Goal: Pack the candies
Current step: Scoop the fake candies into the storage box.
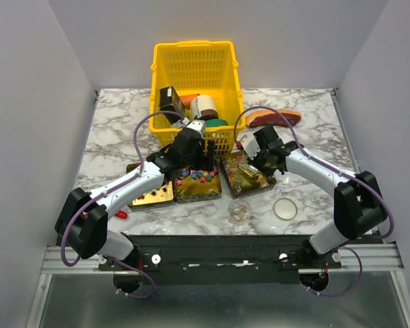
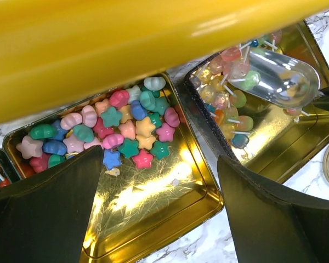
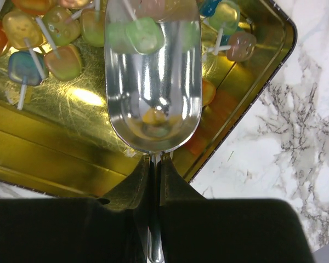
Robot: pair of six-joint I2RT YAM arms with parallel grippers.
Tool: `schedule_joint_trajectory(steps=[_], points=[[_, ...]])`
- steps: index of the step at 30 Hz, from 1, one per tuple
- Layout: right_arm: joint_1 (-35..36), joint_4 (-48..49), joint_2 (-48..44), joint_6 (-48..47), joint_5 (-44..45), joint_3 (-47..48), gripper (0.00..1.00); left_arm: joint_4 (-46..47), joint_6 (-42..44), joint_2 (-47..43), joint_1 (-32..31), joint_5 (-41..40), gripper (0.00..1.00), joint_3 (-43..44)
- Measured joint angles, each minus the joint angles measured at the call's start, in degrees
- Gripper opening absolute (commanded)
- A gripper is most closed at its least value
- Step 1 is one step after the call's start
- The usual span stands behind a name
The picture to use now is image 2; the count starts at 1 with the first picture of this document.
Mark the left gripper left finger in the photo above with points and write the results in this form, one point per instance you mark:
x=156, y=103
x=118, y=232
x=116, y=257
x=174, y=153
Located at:
x=44, y=218

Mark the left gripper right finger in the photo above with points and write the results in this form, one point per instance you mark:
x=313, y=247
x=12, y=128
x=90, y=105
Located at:
x=271, y=222

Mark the metal candy scoop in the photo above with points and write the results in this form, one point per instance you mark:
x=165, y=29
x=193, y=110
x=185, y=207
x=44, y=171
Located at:
x=279, y=79

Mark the gold candy tin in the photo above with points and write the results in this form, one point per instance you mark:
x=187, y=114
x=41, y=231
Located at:
x=8, y=174
x=154, y=185
x=277, y=146

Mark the yellow plastic basket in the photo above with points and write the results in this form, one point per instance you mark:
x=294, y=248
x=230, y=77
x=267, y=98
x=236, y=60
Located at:
x=56, y=52

